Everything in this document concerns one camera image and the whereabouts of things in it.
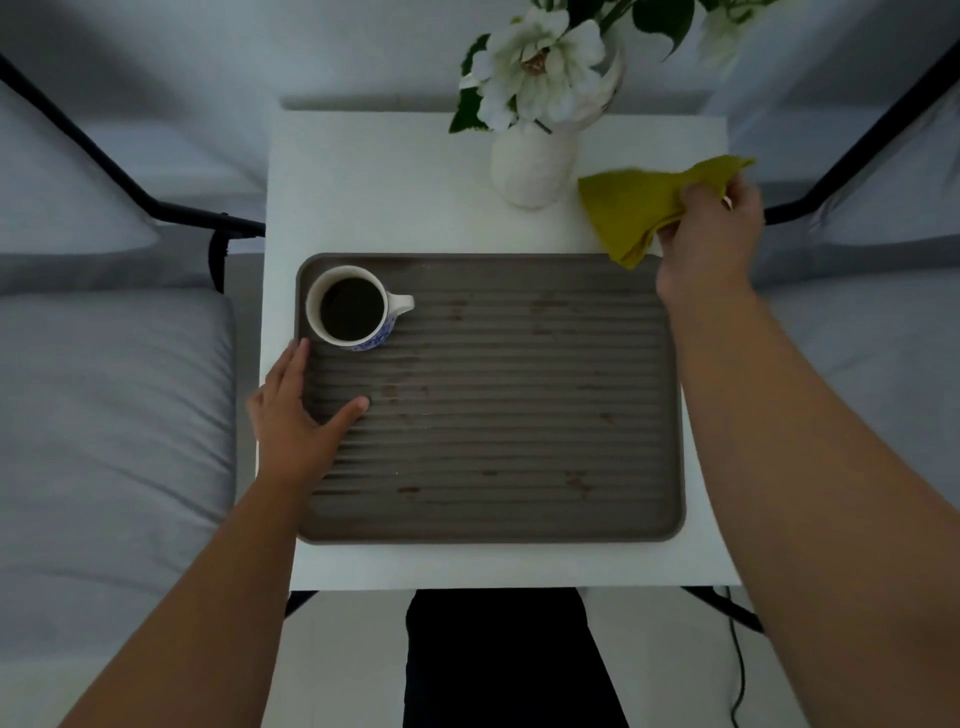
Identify person's right hand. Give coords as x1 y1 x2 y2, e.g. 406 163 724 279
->
655 172 767 303

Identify person's left hand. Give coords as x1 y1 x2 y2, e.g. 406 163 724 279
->
246 337 372 490

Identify yellow cloth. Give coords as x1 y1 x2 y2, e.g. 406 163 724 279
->
577 154 757 271

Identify brown ribbed tray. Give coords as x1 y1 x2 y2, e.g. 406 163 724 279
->
294 252 687 546

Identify person's left forearm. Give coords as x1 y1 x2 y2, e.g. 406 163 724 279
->
60 472 303 728

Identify person's right forearm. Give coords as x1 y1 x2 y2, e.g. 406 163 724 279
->
666 287 960 728

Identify white cup with blue pattern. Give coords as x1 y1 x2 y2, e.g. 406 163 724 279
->
304 264 416 353

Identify black coffee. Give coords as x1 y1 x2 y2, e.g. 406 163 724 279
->
320 278 386 340

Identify white ceramic vase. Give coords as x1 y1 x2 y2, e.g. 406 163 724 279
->
490 118 583 210

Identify small white flower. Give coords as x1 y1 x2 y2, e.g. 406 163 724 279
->
697 0 777 70

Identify large white flower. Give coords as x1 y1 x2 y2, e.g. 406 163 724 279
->
468 6 625 133

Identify grey chair back cushion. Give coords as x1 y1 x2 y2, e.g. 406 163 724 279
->
0 81 162 256
812 78 960 250

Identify person's black trousers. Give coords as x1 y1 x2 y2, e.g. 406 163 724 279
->
402 588 630 728

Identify black metal chair frame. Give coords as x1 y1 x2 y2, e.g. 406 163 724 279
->
0 52 267 295
763 39 960 227

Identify black cable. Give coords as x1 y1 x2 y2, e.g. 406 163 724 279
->
721 587 748 728

